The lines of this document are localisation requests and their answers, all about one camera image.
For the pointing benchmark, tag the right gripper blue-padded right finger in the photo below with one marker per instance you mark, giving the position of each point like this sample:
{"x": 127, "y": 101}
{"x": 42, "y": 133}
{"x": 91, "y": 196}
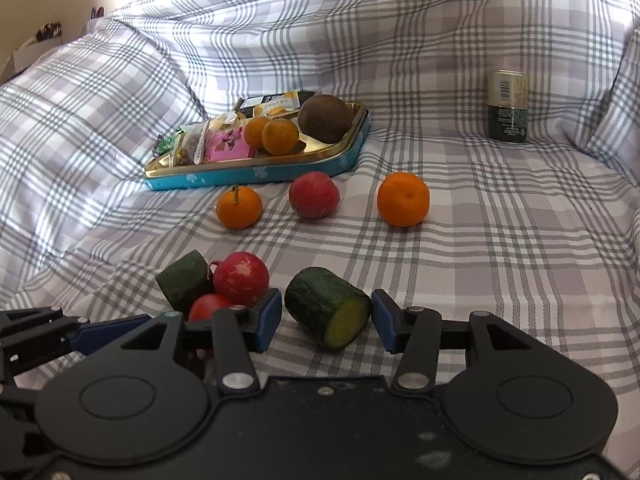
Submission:
{"x": 414, "y": 333}

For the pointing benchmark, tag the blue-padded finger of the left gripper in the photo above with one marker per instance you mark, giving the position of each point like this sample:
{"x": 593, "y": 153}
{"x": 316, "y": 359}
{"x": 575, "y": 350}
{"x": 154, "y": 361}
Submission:
{"x": 37, "y": 334}
{"x": 91, "y": 337}

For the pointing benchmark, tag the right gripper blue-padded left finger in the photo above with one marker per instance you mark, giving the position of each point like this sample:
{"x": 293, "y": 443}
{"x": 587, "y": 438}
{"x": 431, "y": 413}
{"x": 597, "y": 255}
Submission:
{"x": 237, "y": 331}

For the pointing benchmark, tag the cucumber piece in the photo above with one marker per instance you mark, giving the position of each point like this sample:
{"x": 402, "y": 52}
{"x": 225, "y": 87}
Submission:
{"x": 331, "y": 310}
{"x": 184, "y": 281}

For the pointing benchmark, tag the orange tangerine with stem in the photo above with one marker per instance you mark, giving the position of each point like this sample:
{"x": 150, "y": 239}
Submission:
{"x": 239, "y": 208}

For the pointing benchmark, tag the orange tangerine on right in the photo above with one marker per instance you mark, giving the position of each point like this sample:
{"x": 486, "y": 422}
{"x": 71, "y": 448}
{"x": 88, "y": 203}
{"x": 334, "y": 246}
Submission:
{"x": 403, "y": 200}

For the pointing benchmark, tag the red radish near tray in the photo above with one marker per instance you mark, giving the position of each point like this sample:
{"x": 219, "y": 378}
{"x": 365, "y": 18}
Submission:
{"x": 314, "y": 195}

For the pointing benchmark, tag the pink snack packet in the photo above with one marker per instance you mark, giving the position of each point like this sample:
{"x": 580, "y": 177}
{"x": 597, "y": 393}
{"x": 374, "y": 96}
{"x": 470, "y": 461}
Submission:
{"x": 227, "y": 144}

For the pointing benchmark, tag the brown snack in clear wrapper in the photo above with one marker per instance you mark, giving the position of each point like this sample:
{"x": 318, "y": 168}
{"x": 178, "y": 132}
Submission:
{"x": 189, "y": 145}

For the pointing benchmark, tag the right tangerine in tray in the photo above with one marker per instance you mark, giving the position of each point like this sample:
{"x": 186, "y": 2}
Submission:
{"x": 280, "y": 137}

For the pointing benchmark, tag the tangerine in tray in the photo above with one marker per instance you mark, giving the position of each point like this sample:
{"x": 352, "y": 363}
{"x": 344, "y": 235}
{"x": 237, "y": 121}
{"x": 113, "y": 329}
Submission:
{"x": 253, "y": 132}
{"x": 280, "y": 137}

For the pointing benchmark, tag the teal and gold tin tray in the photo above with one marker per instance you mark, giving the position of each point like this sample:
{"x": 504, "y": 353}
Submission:
{"x": 332, "y": 159}

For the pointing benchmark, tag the left tangerine in tray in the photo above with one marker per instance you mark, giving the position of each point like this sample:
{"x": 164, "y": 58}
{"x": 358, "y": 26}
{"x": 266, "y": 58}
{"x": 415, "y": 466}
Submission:
{"x": 253, "y": 132}

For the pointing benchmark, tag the green wrapped candy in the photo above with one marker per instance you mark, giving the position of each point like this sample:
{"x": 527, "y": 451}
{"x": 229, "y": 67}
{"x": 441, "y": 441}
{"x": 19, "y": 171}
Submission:
{"x": 164, "y": 143}

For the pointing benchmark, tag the grey plaid sofa cover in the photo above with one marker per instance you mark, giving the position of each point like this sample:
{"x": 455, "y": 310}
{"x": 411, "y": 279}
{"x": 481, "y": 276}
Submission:
{"x": 545, "y": 233}

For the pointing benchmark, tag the dark box behind tray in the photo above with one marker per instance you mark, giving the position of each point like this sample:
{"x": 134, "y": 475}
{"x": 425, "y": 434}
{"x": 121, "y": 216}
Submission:
{"x": 289, "y": 100}

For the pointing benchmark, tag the brown kiwi in tray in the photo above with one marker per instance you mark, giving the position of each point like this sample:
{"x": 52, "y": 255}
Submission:
{"x": 325, "y": 118}

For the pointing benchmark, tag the yellow white snack packet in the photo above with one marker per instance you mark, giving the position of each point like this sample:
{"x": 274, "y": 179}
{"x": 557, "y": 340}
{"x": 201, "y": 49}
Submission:
{"x": 259, "y": 111}

